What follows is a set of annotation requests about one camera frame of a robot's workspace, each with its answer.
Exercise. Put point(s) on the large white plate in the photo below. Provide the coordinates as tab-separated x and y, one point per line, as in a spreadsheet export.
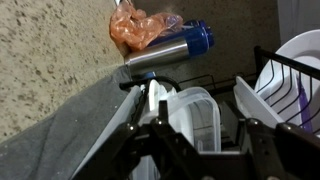
300	46

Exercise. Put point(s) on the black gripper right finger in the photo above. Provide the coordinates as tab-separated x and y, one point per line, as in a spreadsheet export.
286	150

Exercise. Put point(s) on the stainless steel tumbler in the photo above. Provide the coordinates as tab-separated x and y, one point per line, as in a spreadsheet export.
156	55

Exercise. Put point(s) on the blue water bottle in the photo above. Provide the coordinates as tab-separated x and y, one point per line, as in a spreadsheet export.
196	38

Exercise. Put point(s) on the clear plastic lunchbox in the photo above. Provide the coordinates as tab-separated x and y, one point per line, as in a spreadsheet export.
196	113

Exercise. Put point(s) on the black two-tier drying rack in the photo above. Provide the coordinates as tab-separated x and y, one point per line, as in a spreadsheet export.
280	63

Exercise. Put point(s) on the gray drying mat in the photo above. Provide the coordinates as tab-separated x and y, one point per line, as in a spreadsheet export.
60	133

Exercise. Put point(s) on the orange plastic bag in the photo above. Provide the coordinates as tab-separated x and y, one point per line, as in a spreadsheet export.
140	26

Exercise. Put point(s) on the purple bowl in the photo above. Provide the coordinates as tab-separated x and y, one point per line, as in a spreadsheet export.
305	110

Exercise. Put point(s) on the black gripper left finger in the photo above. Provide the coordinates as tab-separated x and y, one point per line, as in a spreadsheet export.
146	150

